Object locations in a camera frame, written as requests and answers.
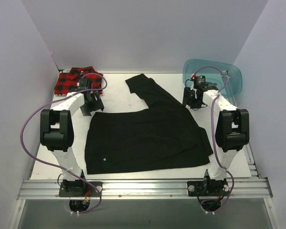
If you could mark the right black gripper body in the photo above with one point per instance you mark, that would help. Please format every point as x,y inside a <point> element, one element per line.
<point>190,100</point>

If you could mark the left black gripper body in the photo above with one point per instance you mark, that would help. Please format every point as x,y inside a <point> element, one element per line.
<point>92,104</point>

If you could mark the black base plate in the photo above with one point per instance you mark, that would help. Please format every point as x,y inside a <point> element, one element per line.
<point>94,189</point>
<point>204,189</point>

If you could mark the aluminium front rail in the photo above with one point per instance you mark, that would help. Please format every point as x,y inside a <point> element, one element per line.
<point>144,189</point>

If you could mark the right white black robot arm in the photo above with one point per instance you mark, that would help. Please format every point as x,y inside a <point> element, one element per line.
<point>227,127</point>

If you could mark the red black plaid folded shirt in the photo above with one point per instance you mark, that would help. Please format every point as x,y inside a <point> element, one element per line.
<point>68,81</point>

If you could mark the teal plastic bin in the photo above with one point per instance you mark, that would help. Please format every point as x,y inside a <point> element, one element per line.
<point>215,73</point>

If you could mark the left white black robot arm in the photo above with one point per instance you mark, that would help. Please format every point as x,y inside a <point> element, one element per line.
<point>57,134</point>

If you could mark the black long sleeve shirt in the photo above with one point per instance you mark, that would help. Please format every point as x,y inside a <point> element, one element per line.
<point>162,136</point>

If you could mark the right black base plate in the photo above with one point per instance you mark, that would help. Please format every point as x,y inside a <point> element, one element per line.
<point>204,189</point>

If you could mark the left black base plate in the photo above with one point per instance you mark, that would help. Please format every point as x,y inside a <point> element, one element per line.
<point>94,189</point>

